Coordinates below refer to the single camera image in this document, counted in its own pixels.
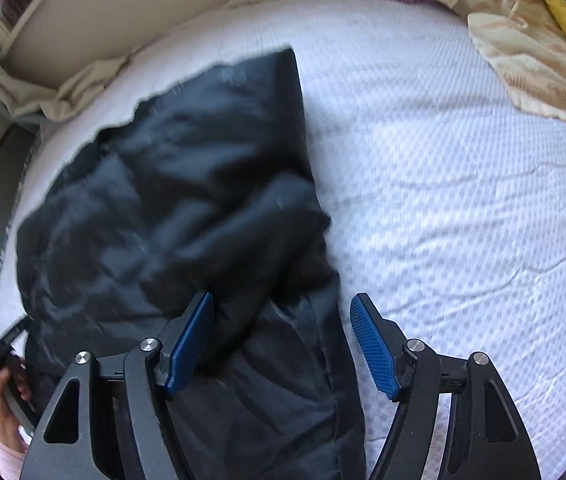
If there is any dark blue padded jacket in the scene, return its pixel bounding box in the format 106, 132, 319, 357
16, 46, 368, 480

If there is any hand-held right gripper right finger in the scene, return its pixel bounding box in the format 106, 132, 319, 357
349, 291, 544, 480

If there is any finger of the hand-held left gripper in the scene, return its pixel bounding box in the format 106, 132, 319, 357
0, 314, 34, 348

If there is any person's left hand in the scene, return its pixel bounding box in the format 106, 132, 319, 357
0, 357, 32, 448

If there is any cream blanket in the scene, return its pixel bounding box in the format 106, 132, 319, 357
433, 0, 566, 137

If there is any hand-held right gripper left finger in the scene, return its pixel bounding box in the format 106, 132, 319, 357
18, 290, 215, 480

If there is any white quilted bed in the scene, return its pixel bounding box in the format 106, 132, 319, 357
0, 0, 566, 480

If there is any person's left forearm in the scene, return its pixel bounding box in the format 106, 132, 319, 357
0, 435, 28, 480

